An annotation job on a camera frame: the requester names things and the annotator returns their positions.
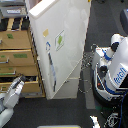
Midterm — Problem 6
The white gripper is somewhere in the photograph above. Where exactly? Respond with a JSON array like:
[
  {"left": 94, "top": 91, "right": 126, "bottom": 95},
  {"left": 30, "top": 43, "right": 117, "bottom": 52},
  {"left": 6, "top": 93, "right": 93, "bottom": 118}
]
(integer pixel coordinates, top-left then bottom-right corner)
[{"left": 3, "top": 75, "right": 26, "bottom": 108}]

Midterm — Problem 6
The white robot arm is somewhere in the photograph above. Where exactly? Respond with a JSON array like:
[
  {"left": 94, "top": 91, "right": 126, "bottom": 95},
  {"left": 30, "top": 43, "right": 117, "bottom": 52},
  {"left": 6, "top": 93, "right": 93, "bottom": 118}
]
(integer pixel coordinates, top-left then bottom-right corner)
[{"left": 0, "top": 75, "right": 26, "bottom": 128}]

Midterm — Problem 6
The wooden drawer cabinet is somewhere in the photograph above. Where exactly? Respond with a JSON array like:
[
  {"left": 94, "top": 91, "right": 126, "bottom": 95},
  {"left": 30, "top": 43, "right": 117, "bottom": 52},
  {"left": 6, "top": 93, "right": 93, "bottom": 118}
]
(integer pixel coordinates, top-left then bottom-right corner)
[{"left": 0, "top": 17, "right": 45, "bottom": 98}]

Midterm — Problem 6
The green android sticker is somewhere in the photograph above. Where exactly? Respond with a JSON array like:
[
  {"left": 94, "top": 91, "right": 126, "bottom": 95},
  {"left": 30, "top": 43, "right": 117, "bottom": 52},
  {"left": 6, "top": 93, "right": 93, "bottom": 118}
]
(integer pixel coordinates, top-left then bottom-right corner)
[{"left": 55, "top": 30, "right": 65, "bottom": 50}]

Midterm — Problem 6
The grey box on cabinet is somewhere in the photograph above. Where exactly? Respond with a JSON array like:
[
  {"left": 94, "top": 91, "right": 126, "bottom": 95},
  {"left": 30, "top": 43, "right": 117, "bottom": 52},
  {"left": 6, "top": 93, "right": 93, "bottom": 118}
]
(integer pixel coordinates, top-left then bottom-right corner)
[{"left": 0, "top": 6, "right": 27, "bottom": 18}]

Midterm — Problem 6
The white blue Fetch robot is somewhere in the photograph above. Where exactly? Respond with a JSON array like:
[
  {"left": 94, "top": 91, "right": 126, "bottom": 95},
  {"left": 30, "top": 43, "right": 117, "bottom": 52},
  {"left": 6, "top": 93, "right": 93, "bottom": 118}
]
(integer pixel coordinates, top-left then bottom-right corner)
[{"left": 92, "top": 34, "right": 128, "bottom": 106}]

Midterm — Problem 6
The coiled grey cable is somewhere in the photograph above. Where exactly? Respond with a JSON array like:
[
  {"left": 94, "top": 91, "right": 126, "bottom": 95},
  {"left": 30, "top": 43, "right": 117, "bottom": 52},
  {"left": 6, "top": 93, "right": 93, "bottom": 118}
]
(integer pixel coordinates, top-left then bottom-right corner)
[{"left": 78, "top": 43, "right": 100, "bottom": 94}]

